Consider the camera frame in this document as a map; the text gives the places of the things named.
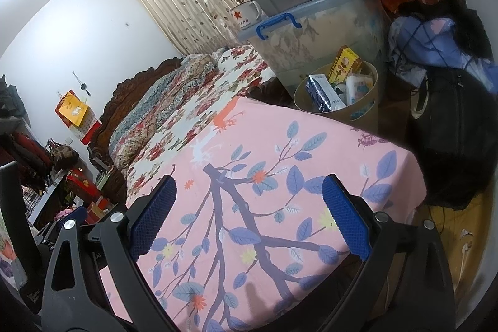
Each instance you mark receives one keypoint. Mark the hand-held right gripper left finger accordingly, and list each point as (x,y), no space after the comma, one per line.
(153,215)

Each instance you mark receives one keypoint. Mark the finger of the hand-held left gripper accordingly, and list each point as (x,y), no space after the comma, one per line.
(79,215)

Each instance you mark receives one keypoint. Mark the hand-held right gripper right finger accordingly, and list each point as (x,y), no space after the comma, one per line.
(346,215)

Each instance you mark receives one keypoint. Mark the beige waste basket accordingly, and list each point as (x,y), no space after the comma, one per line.
(362,110)

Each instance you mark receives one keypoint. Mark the white carton with blue print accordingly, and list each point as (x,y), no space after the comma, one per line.
(358,89)

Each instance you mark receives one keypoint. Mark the blue white milk carton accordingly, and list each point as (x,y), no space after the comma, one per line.
(317,91)

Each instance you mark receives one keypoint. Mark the yellow cardboard box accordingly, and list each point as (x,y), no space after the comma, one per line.
(344,63)

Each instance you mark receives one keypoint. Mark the white plant print cloth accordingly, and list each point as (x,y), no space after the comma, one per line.
(7,258)

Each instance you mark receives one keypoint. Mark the red gift bag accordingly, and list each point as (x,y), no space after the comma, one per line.
(83,184)

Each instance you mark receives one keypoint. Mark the grey metal shelf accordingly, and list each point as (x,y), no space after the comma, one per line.
(42,199)

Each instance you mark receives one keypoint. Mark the dark wooden nightstand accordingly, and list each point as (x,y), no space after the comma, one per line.
(118,188)

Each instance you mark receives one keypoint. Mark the brown handbag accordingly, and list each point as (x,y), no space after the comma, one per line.
(62,157)

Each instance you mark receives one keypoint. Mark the dark red hanging clothes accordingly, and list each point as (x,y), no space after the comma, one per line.
(27,153)

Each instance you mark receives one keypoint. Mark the floral bed sheet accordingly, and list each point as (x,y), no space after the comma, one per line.
(175,129)

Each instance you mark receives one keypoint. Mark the pink printed tablecloth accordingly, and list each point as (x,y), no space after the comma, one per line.
(272,145)

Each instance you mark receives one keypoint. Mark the floral patchwork quilt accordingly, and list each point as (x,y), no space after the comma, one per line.
(155,102)

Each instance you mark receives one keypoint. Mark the carved wooden headboard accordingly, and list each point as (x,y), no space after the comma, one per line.
(132,83)

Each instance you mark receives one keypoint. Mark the black backpack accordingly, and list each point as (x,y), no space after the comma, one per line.
(459,129)

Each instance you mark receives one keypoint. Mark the blue clothes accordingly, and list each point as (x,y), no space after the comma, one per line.
(428,40)

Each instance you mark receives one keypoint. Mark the white enamel mug red star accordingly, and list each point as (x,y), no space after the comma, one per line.
(243,13)

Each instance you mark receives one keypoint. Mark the red yellow wall calendar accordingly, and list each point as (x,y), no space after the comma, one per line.
(72,108)

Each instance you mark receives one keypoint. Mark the hanging wall ornament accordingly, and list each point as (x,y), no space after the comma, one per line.
(83,86)

